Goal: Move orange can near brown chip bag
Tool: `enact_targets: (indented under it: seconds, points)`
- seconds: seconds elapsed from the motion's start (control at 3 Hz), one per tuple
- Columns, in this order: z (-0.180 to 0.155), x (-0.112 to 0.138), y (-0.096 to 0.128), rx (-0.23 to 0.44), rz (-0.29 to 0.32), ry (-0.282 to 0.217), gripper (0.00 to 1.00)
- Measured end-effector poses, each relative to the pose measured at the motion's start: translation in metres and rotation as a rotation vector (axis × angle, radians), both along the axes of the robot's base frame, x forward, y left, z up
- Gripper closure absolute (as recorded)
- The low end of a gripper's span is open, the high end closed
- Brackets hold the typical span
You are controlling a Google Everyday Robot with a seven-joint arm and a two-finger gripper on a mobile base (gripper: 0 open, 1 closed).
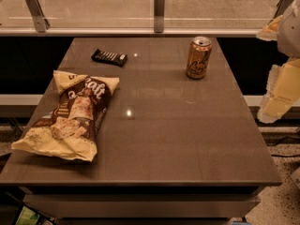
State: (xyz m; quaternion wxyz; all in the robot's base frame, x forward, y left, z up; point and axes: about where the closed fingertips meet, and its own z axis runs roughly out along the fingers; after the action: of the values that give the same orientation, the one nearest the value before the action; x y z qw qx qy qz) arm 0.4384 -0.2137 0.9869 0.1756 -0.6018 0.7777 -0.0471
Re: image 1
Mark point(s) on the orange soda can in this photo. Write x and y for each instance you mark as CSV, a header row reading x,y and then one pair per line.
x,y
198,57

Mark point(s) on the black candy bar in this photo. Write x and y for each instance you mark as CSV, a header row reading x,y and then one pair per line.
x,y
111,58

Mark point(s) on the grey table drawer front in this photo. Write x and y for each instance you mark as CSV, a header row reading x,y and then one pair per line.
x,y
143,206

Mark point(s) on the brown chip bag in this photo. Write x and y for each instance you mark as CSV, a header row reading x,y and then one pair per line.
x,y
69,131

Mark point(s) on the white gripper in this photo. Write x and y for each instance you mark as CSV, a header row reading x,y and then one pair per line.
x,y
290,35

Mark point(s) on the green package under table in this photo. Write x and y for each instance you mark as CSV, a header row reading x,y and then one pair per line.
x,y
26,216

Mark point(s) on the left metal railing bracket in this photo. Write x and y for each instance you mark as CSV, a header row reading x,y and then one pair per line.
x,y
39,19

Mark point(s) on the metal railing bracket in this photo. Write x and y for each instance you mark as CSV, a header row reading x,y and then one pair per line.
x,y
39,19
282,6
159,8

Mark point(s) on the middle metal railing bracket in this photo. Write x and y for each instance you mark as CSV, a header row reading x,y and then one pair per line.
x,y
159,8

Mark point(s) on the right metal railing bracket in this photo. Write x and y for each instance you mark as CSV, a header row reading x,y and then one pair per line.
x,y
282,6

